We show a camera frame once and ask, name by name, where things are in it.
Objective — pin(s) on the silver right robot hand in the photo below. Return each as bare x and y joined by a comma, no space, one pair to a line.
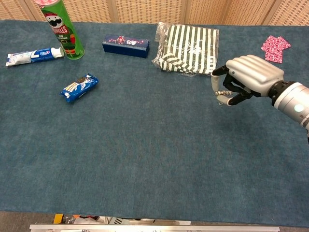
253,72

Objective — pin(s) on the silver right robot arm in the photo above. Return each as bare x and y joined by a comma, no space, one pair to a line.
293,101

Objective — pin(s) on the striped garment in transparent bag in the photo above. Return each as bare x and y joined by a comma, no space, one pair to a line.
190,49

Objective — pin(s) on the pink patterned cloth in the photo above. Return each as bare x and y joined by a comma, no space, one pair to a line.
275,48

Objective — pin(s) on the wicker folding screen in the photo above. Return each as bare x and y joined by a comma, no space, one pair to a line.
149,10

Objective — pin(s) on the dark blue rectangular box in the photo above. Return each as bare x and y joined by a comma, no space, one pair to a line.
126,46

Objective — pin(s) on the teal table mat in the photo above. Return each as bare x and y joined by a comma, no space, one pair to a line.
144,145

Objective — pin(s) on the blue Oreo cookie pack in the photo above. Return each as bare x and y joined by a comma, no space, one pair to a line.
79,87

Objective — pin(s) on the green Pringles can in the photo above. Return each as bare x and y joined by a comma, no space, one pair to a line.
65,31

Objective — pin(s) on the white blue toothpaste tube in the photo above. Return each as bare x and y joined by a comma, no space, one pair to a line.
33,56

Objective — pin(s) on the yellow object under table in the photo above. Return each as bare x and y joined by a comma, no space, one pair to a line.
58,218

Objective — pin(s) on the aluminium profile rail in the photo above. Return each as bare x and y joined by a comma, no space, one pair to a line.
154,228

